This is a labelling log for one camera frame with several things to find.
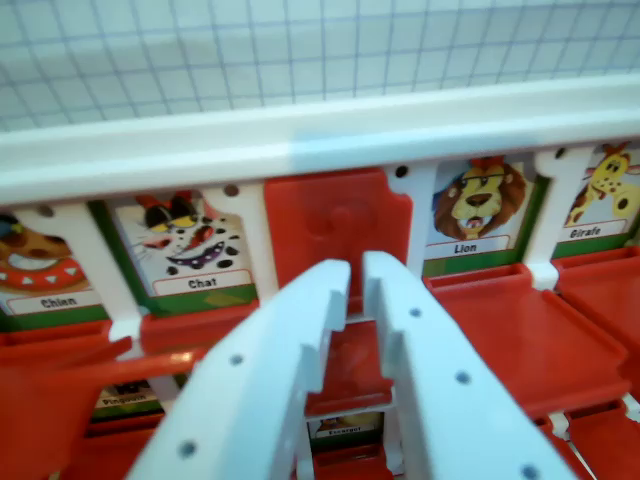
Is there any giraffe picture card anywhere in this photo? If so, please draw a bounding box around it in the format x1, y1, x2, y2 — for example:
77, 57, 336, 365
551, 142, 640, 259

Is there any lion picture card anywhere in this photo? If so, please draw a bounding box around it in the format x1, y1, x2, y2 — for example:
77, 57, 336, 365
423, 155, 549, 279

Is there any red and white game board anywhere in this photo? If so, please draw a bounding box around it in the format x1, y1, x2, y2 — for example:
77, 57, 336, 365
0, 0, 640, 480

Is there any dog picture card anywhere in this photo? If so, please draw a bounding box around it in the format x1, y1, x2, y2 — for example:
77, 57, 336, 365
0, 212, 112, 332

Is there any cat picture card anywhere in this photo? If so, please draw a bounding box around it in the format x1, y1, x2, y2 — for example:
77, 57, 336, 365
92, 191, 259, 317

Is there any plain red flap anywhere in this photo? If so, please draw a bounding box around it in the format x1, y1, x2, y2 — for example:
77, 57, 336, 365
263, 168, 414, 322

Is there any red flap with raised rim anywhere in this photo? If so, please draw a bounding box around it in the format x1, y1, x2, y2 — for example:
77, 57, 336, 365
424, 263, 633, 419

